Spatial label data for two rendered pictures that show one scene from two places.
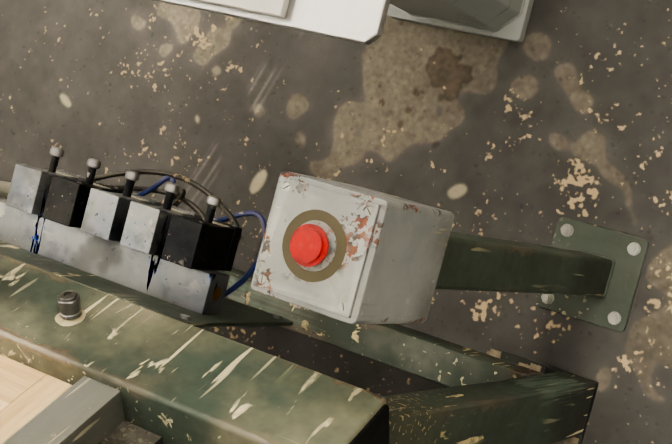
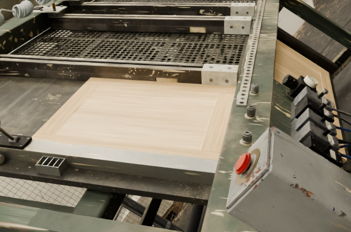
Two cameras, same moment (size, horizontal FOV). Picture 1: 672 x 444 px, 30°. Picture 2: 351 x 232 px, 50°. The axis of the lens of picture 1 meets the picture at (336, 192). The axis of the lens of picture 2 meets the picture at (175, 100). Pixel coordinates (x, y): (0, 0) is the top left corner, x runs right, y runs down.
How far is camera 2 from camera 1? 0.88 m
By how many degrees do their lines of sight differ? 63
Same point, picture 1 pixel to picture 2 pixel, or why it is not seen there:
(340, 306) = (229, 200)
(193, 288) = not seen: hidden behind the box
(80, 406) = (200, 165)
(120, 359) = (229, 164)
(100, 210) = (302, 117)
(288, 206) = (259, 142)
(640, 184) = not seen: outside the picture
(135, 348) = not seen: hidden behind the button
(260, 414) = (218, 221)
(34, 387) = (212, 152)
